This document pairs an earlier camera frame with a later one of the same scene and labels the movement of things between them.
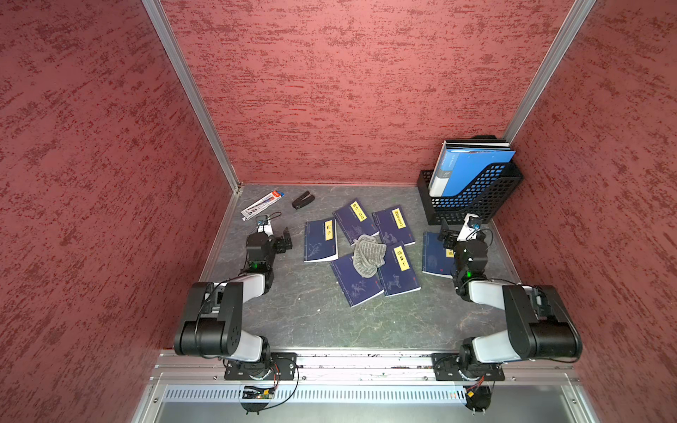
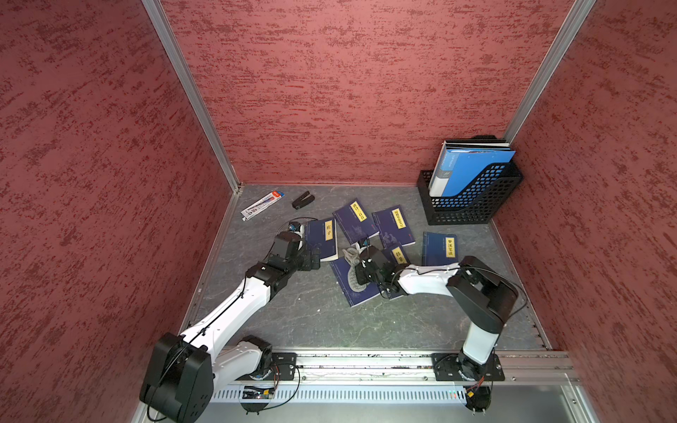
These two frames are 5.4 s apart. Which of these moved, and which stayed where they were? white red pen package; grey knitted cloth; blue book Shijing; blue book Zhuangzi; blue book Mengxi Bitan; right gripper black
Moved: right gripper black; grey knitted cloth
Stayed: blue book Shijing; white red pen package; blue book Mengxi Bitan; blue book Zhuangzi
